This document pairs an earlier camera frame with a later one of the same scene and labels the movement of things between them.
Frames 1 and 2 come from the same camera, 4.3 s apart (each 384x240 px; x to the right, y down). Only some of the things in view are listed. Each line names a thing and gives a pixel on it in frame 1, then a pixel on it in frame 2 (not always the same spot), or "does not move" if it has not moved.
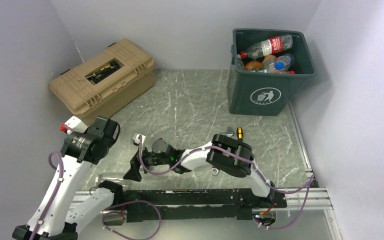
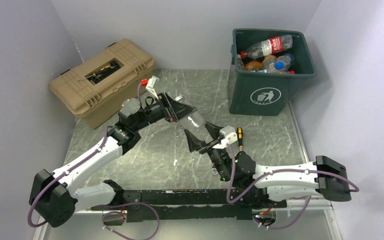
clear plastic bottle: (115, 177) → (195, 123)
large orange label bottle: (268, 63) does not move
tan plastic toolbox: (100, 86) does not move
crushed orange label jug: (253, 66) does not move
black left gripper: (112, 141) → (172, 110)
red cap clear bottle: (240, 63) does not move
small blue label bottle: (283, 62) does not move
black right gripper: (133, 174) → (195, 144)
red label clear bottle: (274, 45) does not move
